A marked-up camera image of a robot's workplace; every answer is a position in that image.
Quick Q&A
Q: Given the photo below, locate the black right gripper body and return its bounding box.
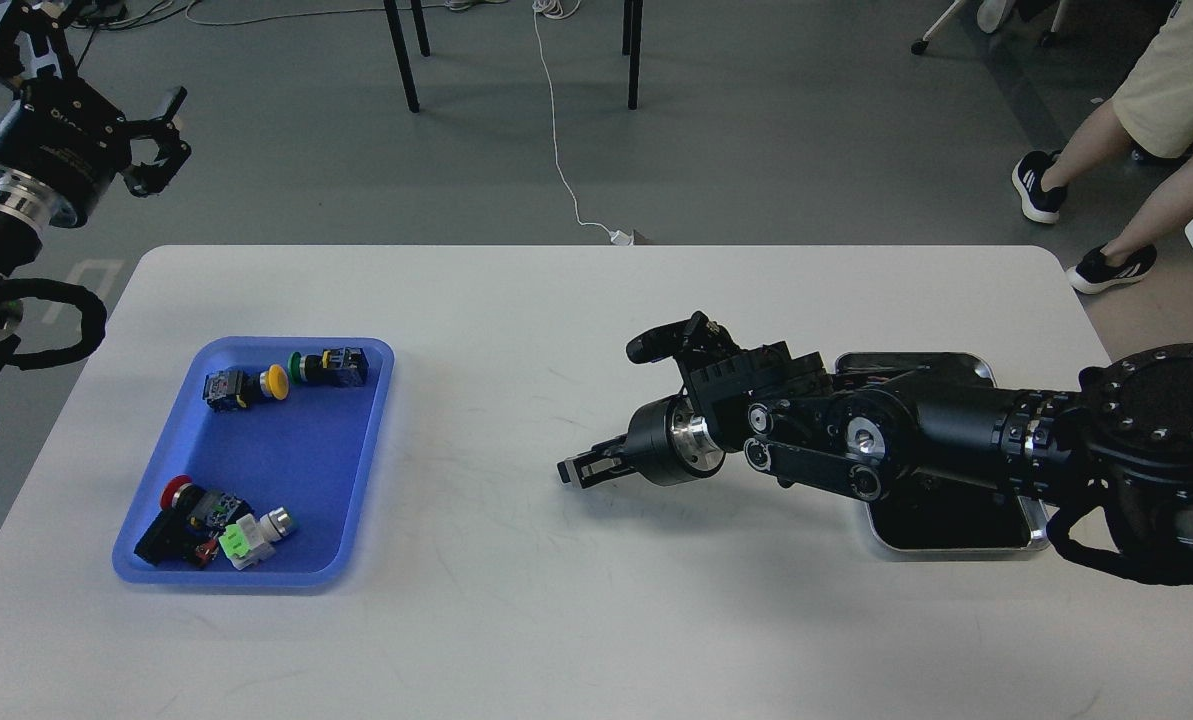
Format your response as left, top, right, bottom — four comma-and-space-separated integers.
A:
624, 396, 727, 488

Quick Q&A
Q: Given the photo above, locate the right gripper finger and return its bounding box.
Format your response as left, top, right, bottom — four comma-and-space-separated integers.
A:
558, 434, 632, 486
567, 455, 639, 489

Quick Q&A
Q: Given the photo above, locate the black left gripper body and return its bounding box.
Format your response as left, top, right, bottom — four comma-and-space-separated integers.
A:
0, 77, 132, 228

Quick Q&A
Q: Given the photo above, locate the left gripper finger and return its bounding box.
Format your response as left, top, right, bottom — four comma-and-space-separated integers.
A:
0, 1, 81, 86
120, 86, 192, 199

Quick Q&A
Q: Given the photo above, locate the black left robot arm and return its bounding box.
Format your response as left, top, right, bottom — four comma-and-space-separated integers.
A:
0, 1, 192, 373

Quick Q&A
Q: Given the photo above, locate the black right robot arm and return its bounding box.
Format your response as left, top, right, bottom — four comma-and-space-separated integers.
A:
558, 311, 1193, 585

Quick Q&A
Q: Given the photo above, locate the silver metal tray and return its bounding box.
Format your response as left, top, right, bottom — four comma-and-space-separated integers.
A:
834, 352, 1049, 561

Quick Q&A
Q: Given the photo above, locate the blue plastic tray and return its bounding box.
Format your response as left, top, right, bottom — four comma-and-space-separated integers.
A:
112, 336, 395, 591

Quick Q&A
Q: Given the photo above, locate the black table leg left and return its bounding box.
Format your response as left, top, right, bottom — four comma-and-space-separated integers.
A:
384, 0, 431, 114

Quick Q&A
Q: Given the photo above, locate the black table leg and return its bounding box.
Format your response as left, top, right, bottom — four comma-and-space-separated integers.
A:
622, 0, 645, 111
384, 0, 431, 114

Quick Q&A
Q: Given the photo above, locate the red emergency stop button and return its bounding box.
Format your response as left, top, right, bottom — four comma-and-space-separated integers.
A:
134, 474, 253, 569

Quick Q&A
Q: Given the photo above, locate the black table leg right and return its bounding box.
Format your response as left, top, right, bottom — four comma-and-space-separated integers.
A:
622, 0, 645, 111

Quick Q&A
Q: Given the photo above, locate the person in beige shorts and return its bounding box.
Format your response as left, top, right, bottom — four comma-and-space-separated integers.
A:
1010, 1, 1193, 293

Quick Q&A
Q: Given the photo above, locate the yellow push button switch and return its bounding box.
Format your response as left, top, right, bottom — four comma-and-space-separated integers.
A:
202, 364, 290, 412

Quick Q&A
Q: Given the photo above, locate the green push button switch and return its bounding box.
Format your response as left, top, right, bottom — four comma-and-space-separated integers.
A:
286, 347, 369, 387

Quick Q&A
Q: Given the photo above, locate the white selector switch green block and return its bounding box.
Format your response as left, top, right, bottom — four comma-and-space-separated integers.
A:
218, 507, 296, 570

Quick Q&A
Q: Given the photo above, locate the white power cable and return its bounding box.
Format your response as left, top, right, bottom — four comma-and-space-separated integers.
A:
446, 0, 637, 244

